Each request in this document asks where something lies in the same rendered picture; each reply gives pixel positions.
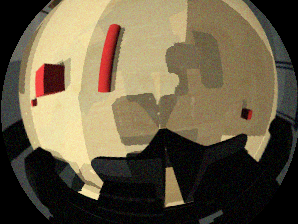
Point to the red long bar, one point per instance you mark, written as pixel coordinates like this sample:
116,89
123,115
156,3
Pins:
107,58

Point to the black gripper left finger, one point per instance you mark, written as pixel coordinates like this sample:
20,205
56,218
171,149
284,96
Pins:
146,168

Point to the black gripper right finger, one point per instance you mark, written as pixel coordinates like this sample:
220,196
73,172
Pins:
190,160

